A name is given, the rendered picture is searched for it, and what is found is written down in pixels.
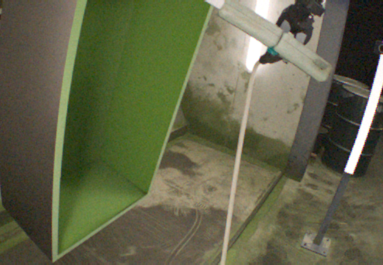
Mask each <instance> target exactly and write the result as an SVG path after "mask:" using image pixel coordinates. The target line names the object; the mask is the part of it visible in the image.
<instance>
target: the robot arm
mask: <svg viewBox="0 0 383 265"><path fill-rule="evenodd" d="M325 1H326V0H295V4H294V5H293V4H290V6H288V7H286V9H283V10H282V12H281V14H280V16H279V17H278V20H277V21H276V23H275V24H277V26H278V27H279V28H281V29H282V31H283V33H288V32H290V33H292V35H294V36H293V37H294V38H296V39H297V40H298V41H299V42H300V43H302V44H303V45H304V46H305V45H306V44H307V43H308V42H309V41H310V40H311V39H310V38H311V37H312V31H313V28H314V27H312V24H313V23H314V22H315V21H314V15H317V16H318V17H321V15H323V13H324V11H326V10H325V9H324V8H323V5H321V4H323V3H324V2H325ZM312 14H313V15H312ZM283 33H282V34H283Z"/></svg>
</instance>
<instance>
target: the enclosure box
mask: <svg viewBox="0 0 383 265"><path fill-rule="evenodd" d="M2 3H3V4H2V12H1V14H2V15H1V20H0V192H1V196H2V206H3V207H4V208H5V210H6V211H7V212H8V213H9V214H10V215H11V216H12V217H13V218H14V220H15V221H16V222H17V224H18V225H19V226H20V227H21V229H23V230H24V231H25V233H26V234H27V235H28V236H29V238H30V239H31V240H32V241H33V242H34V243H35V244H36V245H37V246H38V247H39V248H40V250H41V251H42V252H43V253H44V254H45V255H46V256H47V257H48V258H49V259H50V260H51V261H52V262H55V260H57V259H60V257H62V256H63V255H65V254H66V253H68V252H70V250H72V249H73V248H75V247H76V246H79V245H80V243H83V242H84V241H86V240H87V239H88V238H89V237H92V236H93V235H94V234H96V233H97V232H98V231H99V230H102V229H104V228H105V226H107V225H109V224H110V223H112V222H113V221H114V220H115V219H117V218H118V217H120V216H121V215H123V214H124V213H126V212H127V211H128V210H130V209H131V208H133V207H134V206H135V205H137V204H139V203H140V202H141V201H142V200H143V199H145V198H146V197H148V196H149V195H150V191H151V188H152V186H153V183H154V179H155V177H156V174H157V169H158V167H159V164H160V160H161V157H162V155H163V152H164V150H165V147H166V145H167V140H168V137H169V135H170V132H171V128H172V125H173V122H174V118H175V116H176V113H177V110H178V108H179V105H180V103H181V100H182V96H183V94H184V91H185V87H186V84H187V82H188V78H189V75H190V73H191V70H192V68H193V65H194V62H195V58H196V56H197V53H198V50H199V47H200V45H201V42H202V38H203V36H204V33H205V30H206V27H207V25H208V23H209V19H210V16H211V14H212V9H213V6H214V5H212V4H210V3H208V2H206V1H205V0H3V2H2Z"/></svg>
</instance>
